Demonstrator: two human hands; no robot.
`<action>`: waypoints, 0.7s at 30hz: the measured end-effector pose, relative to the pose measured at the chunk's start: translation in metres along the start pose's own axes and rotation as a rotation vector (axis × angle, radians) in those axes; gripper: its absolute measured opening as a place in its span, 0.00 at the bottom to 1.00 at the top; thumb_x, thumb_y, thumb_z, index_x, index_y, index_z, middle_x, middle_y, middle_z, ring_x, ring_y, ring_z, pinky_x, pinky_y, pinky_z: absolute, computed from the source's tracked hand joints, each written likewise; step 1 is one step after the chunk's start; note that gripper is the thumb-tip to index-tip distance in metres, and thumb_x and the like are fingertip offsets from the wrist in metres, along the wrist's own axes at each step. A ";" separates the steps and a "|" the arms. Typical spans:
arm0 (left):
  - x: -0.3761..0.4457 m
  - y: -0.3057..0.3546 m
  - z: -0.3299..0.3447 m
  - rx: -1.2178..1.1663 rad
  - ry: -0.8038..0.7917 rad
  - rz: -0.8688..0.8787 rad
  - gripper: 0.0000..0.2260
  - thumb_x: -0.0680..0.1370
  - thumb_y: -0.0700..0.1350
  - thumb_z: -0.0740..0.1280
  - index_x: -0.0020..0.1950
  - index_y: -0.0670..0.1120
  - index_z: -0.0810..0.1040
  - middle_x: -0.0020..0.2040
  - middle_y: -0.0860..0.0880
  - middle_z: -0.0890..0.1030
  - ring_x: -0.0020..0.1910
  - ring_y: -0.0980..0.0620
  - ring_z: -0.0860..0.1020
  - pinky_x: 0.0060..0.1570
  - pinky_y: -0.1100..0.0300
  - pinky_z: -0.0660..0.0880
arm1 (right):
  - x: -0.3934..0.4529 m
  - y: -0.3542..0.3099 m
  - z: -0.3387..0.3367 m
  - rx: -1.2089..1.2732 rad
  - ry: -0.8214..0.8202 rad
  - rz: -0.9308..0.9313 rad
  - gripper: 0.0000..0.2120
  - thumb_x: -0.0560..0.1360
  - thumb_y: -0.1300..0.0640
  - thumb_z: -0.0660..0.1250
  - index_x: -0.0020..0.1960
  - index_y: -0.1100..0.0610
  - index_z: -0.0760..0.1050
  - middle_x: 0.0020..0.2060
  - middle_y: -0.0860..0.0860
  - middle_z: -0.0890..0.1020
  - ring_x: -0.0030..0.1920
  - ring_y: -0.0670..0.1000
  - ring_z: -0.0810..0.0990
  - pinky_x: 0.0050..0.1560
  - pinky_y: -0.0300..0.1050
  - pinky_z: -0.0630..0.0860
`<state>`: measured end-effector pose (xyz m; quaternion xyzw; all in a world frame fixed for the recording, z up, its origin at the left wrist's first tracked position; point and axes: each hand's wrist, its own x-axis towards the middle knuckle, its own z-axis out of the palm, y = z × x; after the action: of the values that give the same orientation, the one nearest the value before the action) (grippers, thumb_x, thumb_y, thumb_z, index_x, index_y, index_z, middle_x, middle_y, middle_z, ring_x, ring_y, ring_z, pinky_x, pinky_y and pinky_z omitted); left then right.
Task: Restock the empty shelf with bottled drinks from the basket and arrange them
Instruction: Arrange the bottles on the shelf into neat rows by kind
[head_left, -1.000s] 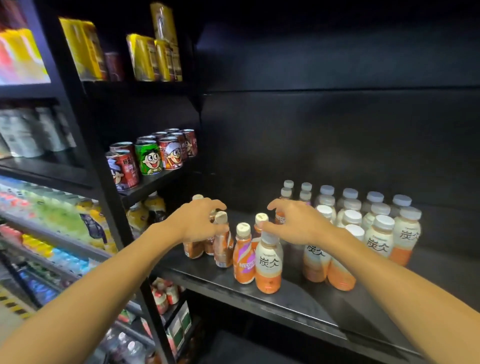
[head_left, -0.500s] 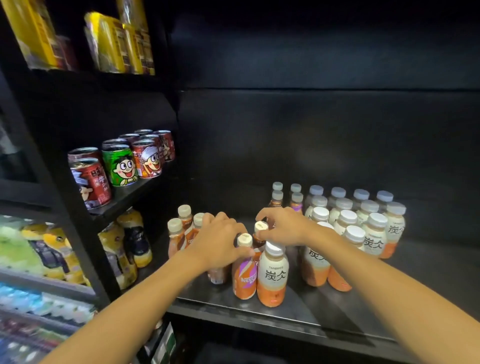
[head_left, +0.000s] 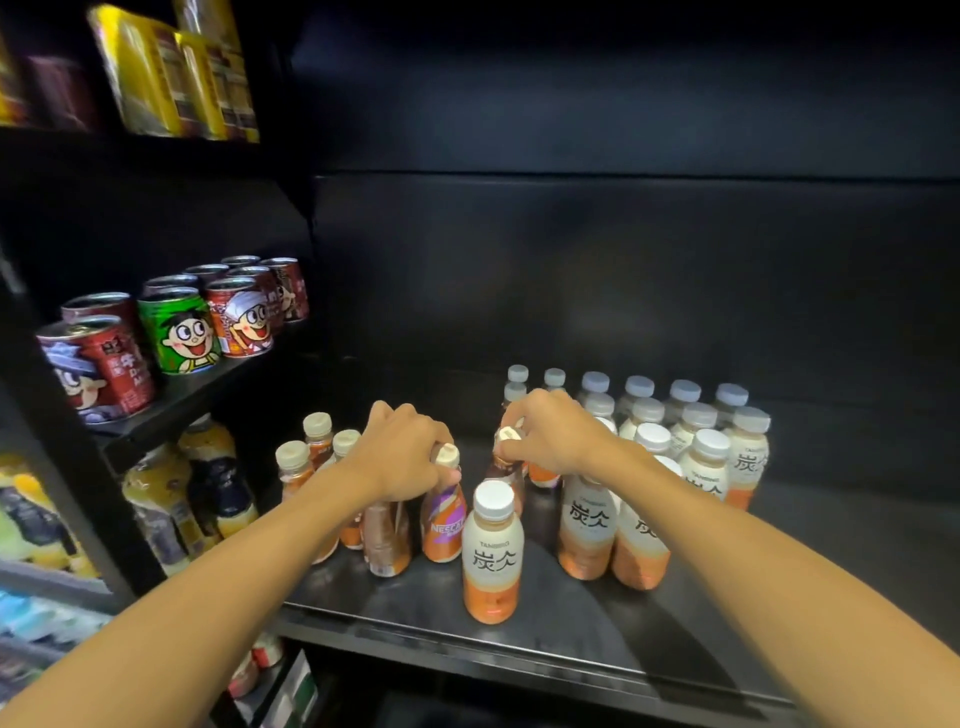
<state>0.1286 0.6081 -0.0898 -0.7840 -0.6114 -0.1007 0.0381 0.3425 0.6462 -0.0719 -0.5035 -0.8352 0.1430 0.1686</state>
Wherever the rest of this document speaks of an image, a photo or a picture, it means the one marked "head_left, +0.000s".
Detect row of red white small bottles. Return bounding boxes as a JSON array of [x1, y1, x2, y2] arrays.
[[224, 633, 286, 700]]

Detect person's left hand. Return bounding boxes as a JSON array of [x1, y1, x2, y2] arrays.
[[341, 401, 460, 502]]

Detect row of yellow dark label bottles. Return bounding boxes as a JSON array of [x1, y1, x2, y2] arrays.
[[0, 412, 260, 583]]

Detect row of white green cartons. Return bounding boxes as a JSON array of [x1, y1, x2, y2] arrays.
[[258, 648, 320, 728]]

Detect black shelf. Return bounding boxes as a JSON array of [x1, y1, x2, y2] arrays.
[[269, 0, 960, 728]]

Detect person's left forearm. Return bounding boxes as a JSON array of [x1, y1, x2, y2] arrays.
[[0, 464, 376, 728]]

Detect person's right forearm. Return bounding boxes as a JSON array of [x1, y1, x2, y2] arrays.
[[599, 442, 960, 728]]

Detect row of blue drink bottles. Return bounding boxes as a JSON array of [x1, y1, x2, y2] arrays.
[[0, 588, 114, 646]]

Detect black metal drinks rack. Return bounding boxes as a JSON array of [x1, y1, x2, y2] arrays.
[[0, 0, 324, 728]]

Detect group of cartoon drink cans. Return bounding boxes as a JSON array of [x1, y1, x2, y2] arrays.
[[35, 254, 310, 427]]

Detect row of yellow snack packets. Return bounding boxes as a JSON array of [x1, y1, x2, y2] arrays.
[[86, 0, 260, 144]]

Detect person's right hand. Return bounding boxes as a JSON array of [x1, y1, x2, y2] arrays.
[[494, 388, 624, 478]]

